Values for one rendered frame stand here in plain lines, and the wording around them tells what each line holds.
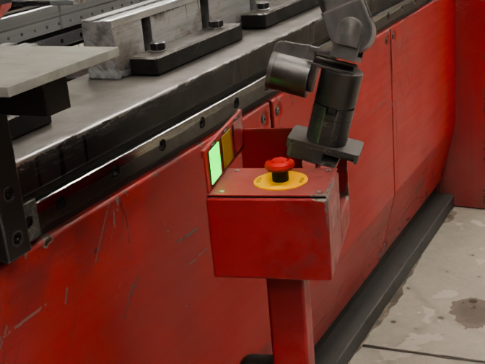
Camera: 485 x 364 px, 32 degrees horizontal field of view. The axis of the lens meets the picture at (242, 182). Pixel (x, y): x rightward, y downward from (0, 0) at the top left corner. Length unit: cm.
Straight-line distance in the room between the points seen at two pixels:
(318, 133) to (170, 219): 28
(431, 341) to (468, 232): 72
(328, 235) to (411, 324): 129
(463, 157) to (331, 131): 190
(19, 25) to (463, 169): 188
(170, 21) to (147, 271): 47
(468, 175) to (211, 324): 175
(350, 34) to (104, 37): 43
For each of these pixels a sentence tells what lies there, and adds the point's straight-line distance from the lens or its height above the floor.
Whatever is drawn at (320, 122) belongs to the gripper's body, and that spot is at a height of 84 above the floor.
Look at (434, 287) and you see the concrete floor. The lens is 256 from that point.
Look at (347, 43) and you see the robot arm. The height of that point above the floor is 95.
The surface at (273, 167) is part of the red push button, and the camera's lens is 111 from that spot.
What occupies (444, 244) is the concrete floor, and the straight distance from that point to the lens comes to 283.
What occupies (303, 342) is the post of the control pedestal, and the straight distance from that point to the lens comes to 126.
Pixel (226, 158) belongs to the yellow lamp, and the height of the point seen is 80.
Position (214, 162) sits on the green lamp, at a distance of 113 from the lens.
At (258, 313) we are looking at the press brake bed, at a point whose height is 39.
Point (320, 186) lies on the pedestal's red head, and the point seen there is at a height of 78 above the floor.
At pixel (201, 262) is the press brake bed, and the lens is 141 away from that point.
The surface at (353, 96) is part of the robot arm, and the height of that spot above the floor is 87.
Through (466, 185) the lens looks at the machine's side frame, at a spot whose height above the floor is 9.
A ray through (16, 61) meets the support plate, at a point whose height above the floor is 100.
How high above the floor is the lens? 116
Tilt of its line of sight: 20 degrees down
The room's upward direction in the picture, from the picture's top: 5 degrees counter-clockwise
